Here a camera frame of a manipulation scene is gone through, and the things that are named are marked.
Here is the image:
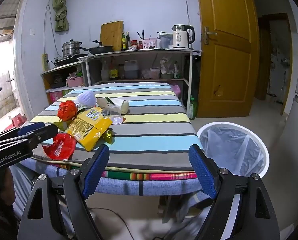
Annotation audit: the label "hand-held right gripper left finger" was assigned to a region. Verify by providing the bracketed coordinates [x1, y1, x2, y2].
[18, 144, 110, 240]

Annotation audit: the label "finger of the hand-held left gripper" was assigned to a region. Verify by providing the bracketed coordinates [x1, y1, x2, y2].
[0, 124, 58, 153]
[0, 122, 45, 144]

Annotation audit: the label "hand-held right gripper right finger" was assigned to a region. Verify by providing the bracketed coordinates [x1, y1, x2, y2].
[189, 144, 280, 240]

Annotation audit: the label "red snack packet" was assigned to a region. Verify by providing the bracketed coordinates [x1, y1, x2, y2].
[42, 133, 77, 161]

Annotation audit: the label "red wrapper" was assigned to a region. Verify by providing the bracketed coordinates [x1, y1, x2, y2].
[57, 101, 78, 121]

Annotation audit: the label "olive foil wrapper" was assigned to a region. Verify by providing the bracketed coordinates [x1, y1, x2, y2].
[103, 129, 114, 145]

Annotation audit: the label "translucent bin liner bag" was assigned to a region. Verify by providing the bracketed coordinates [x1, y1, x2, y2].
[199, 126, 265, 175]

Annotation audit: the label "yellow snack packet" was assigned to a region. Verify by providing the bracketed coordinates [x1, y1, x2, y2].
[66, 107, 113, 152]

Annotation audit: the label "white foam fruit net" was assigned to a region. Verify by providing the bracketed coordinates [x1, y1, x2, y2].
[78, 92, 96, 106]

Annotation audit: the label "clear plastic cup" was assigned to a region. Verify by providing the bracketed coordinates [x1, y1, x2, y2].
[103, 106, 124, 125]

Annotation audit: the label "white trash bin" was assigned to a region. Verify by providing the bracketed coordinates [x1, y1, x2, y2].
[196, 122, 270, 178]

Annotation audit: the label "cream paper cup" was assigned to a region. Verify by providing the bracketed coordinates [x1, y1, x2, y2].
[96, 97, 129, 115]

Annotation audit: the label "person's left hand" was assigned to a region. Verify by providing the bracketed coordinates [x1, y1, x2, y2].
[0, 166, 17, 240]

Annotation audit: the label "red plastic stool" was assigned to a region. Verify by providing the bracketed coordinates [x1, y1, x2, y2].
[10, 114, 26, 128]

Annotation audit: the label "blue patterned cloth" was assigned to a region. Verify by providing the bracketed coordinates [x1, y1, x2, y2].
[20, 159, 204, 197]

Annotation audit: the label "pink carton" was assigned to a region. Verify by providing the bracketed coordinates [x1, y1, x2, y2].
[47, 91, 64, 104]

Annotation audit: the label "colourful woven cloth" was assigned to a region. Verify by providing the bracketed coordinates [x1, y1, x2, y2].
[60, 166, 198, 181]

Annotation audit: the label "person's grey pants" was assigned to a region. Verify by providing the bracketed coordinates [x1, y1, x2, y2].
[11, 165, 73, 233]

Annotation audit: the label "dark pot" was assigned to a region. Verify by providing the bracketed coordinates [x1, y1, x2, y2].
[49, 79, 66, 88]

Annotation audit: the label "pink plastic basket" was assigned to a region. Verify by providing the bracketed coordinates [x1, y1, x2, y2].
[66, 76, 84, 88]

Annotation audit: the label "green plastic bottle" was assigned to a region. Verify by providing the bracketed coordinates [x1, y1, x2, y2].
[187, 97, 198, 120]

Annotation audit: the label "striped tablecloth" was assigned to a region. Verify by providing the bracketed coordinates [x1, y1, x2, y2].
[30, 82, 199, 174]

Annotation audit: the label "low wooden shelf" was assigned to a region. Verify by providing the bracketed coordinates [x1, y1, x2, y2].
[41, 61, 87, 105]

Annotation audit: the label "black induction cooker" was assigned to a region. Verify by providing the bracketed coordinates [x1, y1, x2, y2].
[54, 53, 89, 67]

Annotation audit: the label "clear plastic bottle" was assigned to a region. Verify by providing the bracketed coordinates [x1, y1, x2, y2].
[101, 60, 109, 81]

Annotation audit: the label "steel steamer pot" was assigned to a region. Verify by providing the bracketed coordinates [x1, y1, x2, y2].
[61, 39, 81, 57]

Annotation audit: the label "black appliance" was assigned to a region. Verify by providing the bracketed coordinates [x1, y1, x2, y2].
[192, 55, 201, 100]

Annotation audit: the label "soy sauce bottle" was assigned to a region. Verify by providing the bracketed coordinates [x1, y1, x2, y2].
[109, 59, 119, 80]

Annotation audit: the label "black frying pan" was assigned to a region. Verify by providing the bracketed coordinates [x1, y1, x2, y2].
[79, 44, 114, 55]

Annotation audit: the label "dark liquid jug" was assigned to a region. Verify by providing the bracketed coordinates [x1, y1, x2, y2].
[124, 60, 139, 79]

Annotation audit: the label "yellow wooden door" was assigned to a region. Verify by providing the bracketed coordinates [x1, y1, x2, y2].
[195, 0, 259, 118]

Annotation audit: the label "white plastic tub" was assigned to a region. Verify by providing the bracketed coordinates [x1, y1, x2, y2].
[149, 67, 161, 79]

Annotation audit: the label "white plastic bags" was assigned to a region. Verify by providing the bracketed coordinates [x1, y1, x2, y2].
[160, 56, 180, 79]

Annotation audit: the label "wooden cutting board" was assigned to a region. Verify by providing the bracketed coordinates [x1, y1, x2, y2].
[100, 21, 124, 52]

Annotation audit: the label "green hanging cloth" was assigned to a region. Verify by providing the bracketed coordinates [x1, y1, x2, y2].
[53, 0, 70, 32]

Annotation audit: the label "white metal shelf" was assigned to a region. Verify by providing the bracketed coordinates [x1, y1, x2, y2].
[78, 49, 203, 110]

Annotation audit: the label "white electric kettle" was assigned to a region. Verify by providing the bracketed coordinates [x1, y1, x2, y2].
[172, 24, 195, 50]

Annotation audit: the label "clear plastic container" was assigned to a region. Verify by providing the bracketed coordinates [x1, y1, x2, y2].
[157, 31, 174, 49]

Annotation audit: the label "pink utensil holder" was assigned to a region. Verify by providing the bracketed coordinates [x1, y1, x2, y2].
[142, 38, 158, 49]

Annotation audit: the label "bundle of dark chopsticks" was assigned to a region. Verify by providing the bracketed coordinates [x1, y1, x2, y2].
[137, 29, 152, 40]

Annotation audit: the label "black floor cable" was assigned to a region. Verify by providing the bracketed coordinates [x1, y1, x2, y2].
[89, 206, 169, 240]

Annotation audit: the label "black wall cable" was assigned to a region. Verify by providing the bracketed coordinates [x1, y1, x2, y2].
[43, 4, 62, 58]

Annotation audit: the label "dark brown door frame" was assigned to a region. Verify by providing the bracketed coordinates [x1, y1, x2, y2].
[254, 12, 293, 117]

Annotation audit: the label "metal door handle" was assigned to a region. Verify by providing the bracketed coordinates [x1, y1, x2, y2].
[203, 26, 218, 45]

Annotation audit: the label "kettle power cable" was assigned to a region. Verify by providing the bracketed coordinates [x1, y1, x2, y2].
[182, 0, 190, 25]

